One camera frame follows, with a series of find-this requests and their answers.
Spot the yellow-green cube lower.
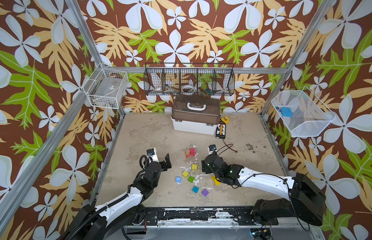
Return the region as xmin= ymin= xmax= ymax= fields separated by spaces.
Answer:
xmin=182 ymin=171 xmax=189 ymax=178

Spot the black battery pack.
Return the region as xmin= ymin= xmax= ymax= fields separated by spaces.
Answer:
xmin=216 ymin=122 xmax=226 ymax=140

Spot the blue object in basket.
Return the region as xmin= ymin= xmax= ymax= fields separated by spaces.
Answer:
xmin=280 ymin=107 xmax=293 ymax=118

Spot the wrist white camera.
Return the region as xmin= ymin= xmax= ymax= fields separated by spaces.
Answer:
xmin=208 ymin=144 xmax=217 ymax=155
xmin=147 ymin=148 xmax=159 ymax=163

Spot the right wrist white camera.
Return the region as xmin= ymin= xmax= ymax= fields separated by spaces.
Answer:
xmin=208 ymin=144 xmax=217 ymax=155

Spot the teal wood cube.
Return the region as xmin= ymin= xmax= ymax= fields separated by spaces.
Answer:
xmin=192 ymin=186 xmax=199 ymax=194

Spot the brown lid storage box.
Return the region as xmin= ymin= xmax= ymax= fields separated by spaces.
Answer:
xmin=171 ymin=95 xmax=221 ymax=135

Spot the purple wood cube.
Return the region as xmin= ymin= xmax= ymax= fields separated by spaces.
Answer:
xmin=202 ymin=189 xmax=210 ymax=197

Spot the green wood cube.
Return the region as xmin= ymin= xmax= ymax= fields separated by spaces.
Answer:
xmin=188 ymin=176 xmax=195 ymax=183

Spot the yellow wood block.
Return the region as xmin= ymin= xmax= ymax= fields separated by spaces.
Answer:
xmin=212 ymin=176 xmax=221 ymax=186

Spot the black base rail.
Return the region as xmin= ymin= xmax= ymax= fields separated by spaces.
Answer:
xmin=122 ymin=205 xmax=279 ymax=226

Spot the white wire basket left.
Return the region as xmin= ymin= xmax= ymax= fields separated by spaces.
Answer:
xmin=83 ymin=64 xmax=129 ymax=110

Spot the white wire basket right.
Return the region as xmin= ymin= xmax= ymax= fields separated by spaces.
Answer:
xmin=271 ymin=87 xmax=336 ymax=138

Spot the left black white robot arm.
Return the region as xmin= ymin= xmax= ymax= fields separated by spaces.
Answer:
xmin=61 ymin=149 xmax=172 ymax=240

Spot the black wire basket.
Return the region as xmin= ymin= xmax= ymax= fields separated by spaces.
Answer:
xmin=143 ymin=63 xmax=236 ymax=97

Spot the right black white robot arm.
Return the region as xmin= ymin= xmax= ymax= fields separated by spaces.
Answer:
xmin=202 ymin=152 xmax=326 ymax=226

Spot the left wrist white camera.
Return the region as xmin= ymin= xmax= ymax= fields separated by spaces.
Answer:
xmin=147 ymin=148 xmax=159 ymax=163

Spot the yellow connector plug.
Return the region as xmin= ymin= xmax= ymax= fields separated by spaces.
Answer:
xmin=221 ymin=116 xmax=230 ymax=124

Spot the white wire basket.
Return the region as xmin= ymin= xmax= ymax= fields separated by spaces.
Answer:
xmin=83 ymin=64 xmax=129 ymax=110
xmin=271 ymin=87 xmax=336 ymax=138

